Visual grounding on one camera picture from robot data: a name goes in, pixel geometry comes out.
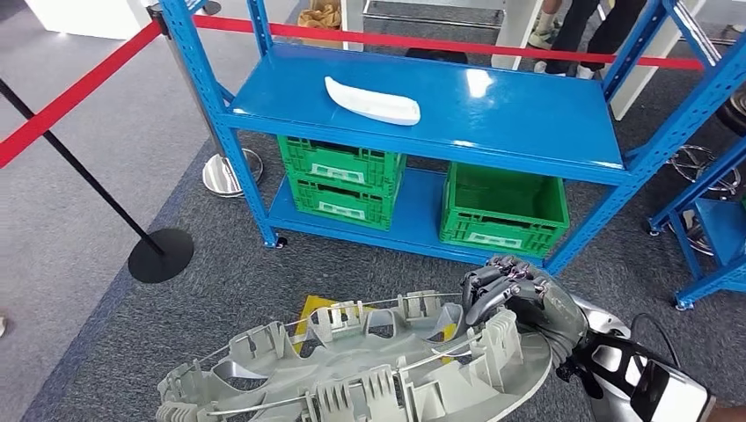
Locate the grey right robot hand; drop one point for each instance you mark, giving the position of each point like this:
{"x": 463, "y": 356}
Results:
{"x": 553, "y": 309}

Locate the grey plastic wheel hubcap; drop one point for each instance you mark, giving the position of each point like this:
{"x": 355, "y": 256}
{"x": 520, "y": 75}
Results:
{"x": 361, "y": 373}

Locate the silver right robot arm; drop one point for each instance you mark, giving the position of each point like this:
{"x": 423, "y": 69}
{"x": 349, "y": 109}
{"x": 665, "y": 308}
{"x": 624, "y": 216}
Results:
{"x": 606, "y": 373}

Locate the blue metal shelf rack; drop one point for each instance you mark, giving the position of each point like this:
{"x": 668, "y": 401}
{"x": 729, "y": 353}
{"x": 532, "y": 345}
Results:
{"x": 720, "y": 227}
{"x": 524, "y": 116}

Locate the white plastic trim part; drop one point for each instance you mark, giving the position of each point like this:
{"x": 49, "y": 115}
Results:
{"x": 373, "y": 105}

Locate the chrome round base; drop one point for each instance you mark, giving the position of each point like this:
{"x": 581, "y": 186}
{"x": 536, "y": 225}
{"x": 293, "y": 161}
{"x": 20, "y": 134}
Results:
{"x": 696, "y": 236}

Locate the chrome star chair base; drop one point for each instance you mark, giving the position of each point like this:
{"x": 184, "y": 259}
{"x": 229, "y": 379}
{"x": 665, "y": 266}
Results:
{"x": 699, "y": 169}

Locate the white table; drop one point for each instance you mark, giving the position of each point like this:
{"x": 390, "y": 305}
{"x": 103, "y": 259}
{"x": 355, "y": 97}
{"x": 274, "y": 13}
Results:
{"x": 513, "y": 35}
{"x": 641, "y": 76}

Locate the person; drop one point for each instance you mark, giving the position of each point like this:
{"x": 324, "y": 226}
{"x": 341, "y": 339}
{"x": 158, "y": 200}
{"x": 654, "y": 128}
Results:
{"x": 545, "y": 35}
{"x": 612, "y": 29}

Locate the chrome stanchion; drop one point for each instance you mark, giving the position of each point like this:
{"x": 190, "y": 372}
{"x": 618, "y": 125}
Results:
{"x": 233, "y": 175}

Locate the cardboard box with brown paper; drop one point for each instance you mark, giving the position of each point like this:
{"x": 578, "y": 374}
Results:
{"x": 320, "y": 17}

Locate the black stanchion with round base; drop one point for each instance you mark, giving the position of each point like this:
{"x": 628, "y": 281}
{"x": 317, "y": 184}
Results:
{"x": 212, "y": 6}
{"x": 160, "y": 259}

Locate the white low cabinet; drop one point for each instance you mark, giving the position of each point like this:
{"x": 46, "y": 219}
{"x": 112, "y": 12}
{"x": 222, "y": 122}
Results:
{"x": 87, "y": 17}

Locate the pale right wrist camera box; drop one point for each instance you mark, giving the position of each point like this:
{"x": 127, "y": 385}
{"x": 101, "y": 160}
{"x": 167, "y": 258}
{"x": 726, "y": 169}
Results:
{"x": 676, "y": 396}

